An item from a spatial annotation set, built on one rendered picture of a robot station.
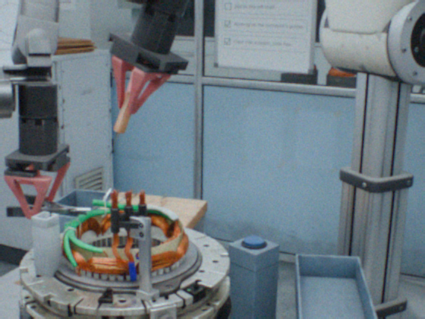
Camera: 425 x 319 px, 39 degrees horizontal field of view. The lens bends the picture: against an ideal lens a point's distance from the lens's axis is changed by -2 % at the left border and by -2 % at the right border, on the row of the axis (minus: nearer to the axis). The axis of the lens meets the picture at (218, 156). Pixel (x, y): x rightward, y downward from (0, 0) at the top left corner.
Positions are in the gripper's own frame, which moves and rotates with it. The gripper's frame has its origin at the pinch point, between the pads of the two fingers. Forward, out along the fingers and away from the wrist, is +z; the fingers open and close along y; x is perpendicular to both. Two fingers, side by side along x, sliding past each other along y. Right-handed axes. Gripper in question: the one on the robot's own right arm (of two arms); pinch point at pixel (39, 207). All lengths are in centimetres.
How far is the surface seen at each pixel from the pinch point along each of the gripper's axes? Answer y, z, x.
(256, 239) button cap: -22.5, 11.1, 33.5
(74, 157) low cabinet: -216, 59, -68
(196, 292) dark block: 9.7, 5.9, 26.4
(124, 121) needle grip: 1.7, -15.3, 13.6
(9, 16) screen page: -93, -22, -47
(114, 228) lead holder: 13.7, -4.0, 15.7
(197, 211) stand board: -31.0, 9.9, 21.1
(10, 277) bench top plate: -51, 41, -29
